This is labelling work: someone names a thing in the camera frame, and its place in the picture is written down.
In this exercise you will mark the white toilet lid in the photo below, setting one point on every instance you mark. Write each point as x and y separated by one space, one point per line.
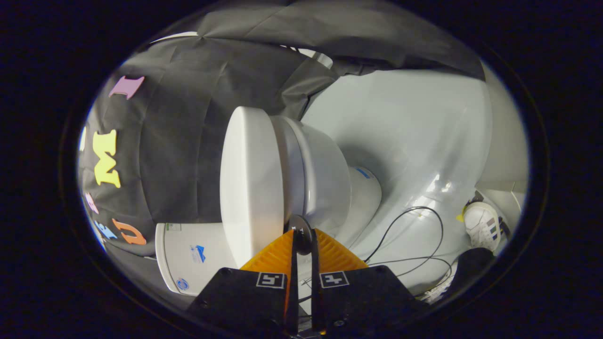
249 188

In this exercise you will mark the white toilet seat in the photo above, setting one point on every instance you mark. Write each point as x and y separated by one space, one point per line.
288 160

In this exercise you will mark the white toilet with tank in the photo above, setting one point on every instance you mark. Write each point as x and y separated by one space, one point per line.
325 179

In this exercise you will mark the black backdrop cloth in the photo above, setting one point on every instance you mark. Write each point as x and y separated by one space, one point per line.
188 141

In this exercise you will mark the white sneaker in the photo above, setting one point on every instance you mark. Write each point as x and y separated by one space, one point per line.
438 292
483 226

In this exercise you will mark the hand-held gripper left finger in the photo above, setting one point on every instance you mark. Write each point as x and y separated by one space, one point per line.
245 296

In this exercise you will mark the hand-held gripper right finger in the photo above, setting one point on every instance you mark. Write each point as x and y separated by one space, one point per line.
362 296

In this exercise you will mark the dark trouser leg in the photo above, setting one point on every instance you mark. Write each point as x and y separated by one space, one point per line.
473 263

